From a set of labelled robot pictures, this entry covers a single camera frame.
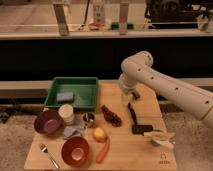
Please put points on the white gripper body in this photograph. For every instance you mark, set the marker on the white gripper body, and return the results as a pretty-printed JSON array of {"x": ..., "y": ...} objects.
[{"x": 127, "y": 97}]

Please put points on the blue grey sponge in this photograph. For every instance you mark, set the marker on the blue grey sponge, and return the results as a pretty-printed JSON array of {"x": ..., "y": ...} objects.
[{"x": 65, "y": 97}]

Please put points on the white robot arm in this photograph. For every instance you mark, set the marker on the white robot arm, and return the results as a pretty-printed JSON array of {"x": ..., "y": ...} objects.
[{"x": 137, "y": 69}]

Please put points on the green plastic tray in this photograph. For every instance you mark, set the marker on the green plastic tray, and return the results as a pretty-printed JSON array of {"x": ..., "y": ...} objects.
[{"x": 84, "y": 90}]

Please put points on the black dish brush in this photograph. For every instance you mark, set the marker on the black dish brush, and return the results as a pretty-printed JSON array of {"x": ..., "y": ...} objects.
[{"x": 135, "y": 96}]

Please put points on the dark brown grape bunch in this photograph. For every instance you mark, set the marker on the dark brown grape bunch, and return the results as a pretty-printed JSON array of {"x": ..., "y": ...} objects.
[{"x": 111, "y": 117}]

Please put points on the black rectangular block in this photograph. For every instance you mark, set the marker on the black rectangular block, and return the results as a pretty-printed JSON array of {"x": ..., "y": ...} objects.
[{"x": 141, "y": 129}]

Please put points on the small metal cup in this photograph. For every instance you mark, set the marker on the small metal cup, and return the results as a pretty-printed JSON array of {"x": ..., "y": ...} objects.
[{"x": 89, "y": 119}]

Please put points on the wooden board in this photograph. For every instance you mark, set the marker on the wooden board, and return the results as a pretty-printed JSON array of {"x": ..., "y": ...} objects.
[{"x": 127, "y": 152}]

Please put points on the yellow apple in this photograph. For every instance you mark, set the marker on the yellow apple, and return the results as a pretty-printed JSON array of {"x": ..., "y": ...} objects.
[{"x": 99, "y": 135}]

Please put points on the white plastic cup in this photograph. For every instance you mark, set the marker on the white plastic cup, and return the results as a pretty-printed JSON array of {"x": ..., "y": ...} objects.
[{"x": 67, "y": 113}]

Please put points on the grey blue cloth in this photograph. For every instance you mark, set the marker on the grey blue cloth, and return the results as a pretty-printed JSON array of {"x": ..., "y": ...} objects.
[{"x": 77, "y": 128}]

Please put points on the orange carrot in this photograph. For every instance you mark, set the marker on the orange carrot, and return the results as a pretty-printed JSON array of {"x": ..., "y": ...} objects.
[{"x": 102, "y": 154}]

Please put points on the green object on shelf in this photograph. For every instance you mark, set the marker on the green object on shelf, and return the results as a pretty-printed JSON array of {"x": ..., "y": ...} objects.
[{"x": 117, "y": 26}]

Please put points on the red object on shelf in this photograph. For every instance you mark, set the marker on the red object on shelf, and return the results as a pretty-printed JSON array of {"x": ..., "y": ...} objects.
[{"x": 95, "y": 26}]

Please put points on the red orange bowl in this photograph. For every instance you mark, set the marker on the red orange bowl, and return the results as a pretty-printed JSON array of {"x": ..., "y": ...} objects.
[{"x": 75, "y": 151}]

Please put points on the purple plastic bowl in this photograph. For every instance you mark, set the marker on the purple plastic bowl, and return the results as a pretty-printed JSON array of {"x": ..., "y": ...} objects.
[{"x": 47, "y": 122}]

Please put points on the dark machine on shelf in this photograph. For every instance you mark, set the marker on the dark machine on shelf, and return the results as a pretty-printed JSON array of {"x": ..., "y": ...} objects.
[{"x": 177, "y": 14}]

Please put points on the clear bottle on shelf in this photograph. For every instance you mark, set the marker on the clear bottle on shelf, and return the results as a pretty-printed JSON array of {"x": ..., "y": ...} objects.
[{"x": 99, "y": 11}]

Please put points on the silver metal fork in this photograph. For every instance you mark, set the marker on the silver metal fork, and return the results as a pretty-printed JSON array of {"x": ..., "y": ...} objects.
[{"x": 44, "y": 149}]

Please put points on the right grey metal post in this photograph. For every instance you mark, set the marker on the right grey metal post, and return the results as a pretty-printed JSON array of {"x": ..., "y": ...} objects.
[{"x": 123, "y": 16}]

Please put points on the grey metal post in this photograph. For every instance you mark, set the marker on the grey metal post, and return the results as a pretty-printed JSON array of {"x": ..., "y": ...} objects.
[
  {"x": 123, "y": 16},
  {"x": 60, "y": 17}
]

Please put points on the left grey metal post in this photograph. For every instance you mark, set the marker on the left grey metal post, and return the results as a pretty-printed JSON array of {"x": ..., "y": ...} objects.
[{"x": 60, "y": 17}]

